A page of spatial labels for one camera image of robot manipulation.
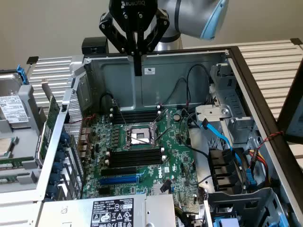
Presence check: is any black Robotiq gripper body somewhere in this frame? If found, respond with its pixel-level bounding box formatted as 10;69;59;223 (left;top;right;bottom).
108;0;159;33

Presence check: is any black box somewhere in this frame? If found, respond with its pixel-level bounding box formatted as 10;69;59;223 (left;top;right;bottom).
81;37;109;55

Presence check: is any open PC case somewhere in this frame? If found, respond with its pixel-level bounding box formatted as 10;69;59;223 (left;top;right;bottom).
34;46;303;227

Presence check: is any thin metal locking lever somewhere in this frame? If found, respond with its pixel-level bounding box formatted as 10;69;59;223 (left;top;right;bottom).
155;124;177;142
112;99;127;126

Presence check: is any metal socket cover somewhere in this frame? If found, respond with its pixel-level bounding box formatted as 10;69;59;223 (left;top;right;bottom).
152;108;171;127

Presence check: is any silver metal disk bay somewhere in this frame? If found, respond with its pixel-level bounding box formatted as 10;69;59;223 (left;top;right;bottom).
209;63;257;145

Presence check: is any green graphics card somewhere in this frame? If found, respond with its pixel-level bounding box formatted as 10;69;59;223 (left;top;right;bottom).
34;78;62;164

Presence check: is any CPU socket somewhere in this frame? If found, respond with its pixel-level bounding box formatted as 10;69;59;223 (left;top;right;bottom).
124;123;159;151

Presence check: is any green Dell motherboard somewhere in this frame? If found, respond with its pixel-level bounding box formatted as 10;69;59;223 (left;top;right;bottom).
81;107;202;206

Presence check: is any grey parts rack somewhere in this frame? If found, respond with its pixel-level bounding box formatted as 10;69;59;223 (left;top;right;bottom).
0;70;48;193

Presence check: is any silver hard disk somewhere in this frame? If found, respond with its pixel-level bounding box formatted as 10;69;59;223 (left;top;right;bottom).
0;72;31;125

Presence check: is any long black expansion slot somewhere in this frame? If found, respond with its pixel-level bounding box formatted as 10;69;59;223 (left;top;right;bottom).
101;166;137;177

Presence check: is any blue expansion slot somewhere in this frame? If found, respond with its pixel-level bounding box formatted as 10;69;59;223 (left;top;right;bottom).
99;174;139;186

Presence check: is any black fan shroud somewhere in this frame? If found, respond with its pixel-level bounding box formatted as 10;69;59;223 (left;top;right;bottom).
207;148;249;193

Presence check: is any silver CPU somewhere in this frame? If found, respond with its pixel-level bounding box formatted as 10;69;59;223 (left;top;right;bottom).
0;137;13;158

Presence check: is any small silver heat sink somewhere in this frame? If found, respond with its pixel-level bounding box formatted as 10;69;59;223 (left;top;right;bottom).
152;183;171;196

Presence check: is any black framed monitor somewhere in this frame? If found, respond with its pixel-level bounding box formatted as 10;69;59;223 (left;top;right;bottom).
276;62;303;145

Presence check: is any blue plastic clip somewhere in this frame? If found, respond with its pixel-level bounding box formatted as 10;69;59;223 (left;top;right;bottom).
245;168;258;188

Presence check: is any silver power supply with label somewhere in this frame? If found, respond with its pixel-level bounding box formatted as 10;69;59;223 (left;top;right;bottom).
35;192;177;227

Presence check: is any grey metal disk bay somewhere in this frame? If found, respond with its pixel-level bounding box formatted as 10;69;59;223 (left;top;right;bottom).
205;187;289;227

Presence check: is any blue drive caddy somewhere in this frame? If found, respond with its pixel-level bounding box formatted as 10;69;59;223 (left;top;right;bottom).
214;217;241;227

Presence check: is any tall black wire loop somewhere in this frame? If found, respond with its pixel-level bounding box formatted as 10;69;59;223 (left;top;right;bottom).
186;64;212;106

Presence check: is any low black wire loop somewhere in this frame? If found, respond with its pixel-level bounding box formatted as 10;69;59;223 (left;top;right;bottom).
162;78;189;106

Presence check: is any short black wire arch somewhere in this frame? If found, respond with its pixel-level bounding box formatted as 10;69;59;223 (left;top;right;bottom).
100;92;115;112

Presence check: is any thin red wire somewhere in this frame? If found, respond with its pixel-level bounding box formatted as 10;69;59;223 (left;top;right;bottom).
63;113;98;125

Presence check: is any silver drive bracket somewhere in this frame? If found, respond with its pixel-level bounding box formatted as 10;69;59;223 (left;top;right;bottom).
195;105;232;129

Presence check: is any blue disk bracket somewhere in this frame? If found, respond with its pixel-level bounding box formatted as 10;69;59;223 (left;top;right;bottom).
16;65;30;85

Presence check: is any blue flat SATA wire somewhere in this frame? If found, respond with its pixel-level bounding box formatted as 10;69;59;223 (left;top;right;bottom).
200;119;243;171

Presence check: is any thick black wire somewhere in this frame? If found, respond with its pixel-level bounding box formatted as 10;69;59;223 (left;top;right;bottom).
178;110;211;158

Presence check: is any red black twisted wire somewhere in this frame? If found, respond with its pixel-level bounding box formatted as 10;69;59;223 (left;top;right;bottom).
257;131;285;149

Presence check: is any coloured power wire bundle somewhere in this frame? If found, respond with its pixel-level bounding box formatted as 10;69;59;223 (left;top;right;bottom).
248;148;271;187

